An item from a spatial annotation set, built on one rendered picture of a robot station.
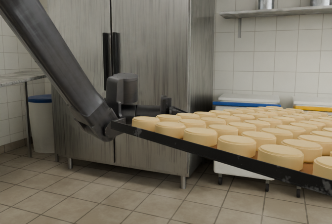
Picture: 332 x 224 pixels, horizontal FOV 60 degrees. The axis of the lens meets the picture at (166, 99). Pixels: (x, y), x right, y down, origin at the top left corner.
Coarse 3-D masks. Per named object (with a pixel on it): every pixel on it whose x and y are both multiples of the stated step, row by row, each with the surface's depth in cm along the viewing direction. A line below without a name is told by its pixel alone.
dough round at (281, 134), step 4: (264, 128) 48; (268, 128) 48; (272, 128) 48; (264, 132) 45; (268, 132) 45; (272, 132) 45; (276, 132) 45; (280, 132) 45; (284, 132) 45; (288, 132) 45; (276, 136) 44; (280, 136) 44; (284, 136) 44; (288, 136) 44; (292, 136) 45; (276, 140) 44; (280, 140) 44; (276, 144) 44; (280, 144) 44
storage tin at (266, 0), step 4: (260, 0) 263; (264, 0) 261; (268, 0) 260; (272, 0) 261; (260, 4) 264; (264, 4) 261; (268, 4) 260; (272, 4) 261; (260, 8) 264; (264, 8) 262; (268, 8) 261; (272, 8) 262
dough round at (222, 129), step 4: (208, 128) 46; (212, 128) 45; (216, 128) 45; (220, 128) 45; (224, 128) 46; (228, 128) 46; (232, 128) 46; (236, 128) 46; (220, 132) 44; (224, 132) 44; (228, 132) 44; (232, 132) 45; (236, 132) 45
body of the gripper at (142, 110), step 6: (162, 96) 66; (162, 102) 64; (138, 108) 66; (144, 108) 66; (150, 108) 66; (156, 108) 66; (162, 108) 64; (138, 114) 65; (144, 114) 65; (150, 114) 65; (156, 114) 65
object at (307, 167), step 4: (216, 144) 43; (216, 148) 40; (256, 152) 40; (256, 156) 38; (328, 156) 40; (304, 164) 35; (308, 164) 35; (312, 164) 35; (304, 168) 34; (308, 168) 34; (312, 168) 34; (304, 172) 32; (308, 172) 32; (312, 172) 32
